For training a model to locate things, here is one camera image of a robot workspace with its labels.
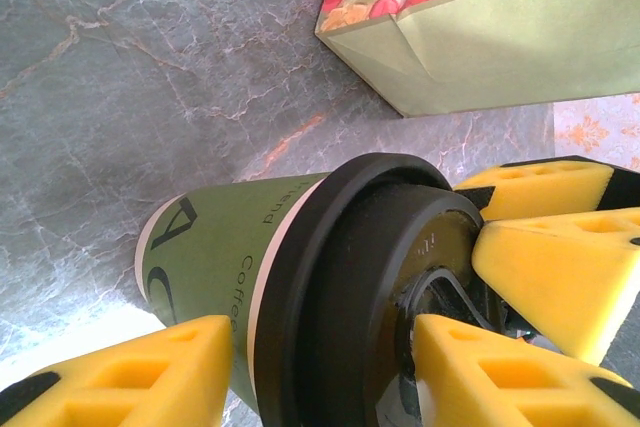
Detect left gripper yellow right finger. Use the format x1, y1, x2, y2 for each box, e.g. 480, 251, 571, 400
413, 314, 640, 427

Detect green floral paper gift bag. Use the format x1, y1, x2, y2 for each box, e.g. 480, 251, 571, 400
313, 0, 640, 119

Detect green paper coffee cup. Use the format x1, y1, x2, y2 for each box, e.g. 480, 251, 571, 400
135, 171, 331, 427

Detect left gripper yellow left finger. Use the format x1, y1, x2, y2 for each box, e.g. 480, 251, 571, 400
0, 314, 235, 427

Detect black plastic cup lid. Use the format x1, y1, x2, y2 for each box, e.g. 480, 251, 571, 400
247, 152, 506, 427

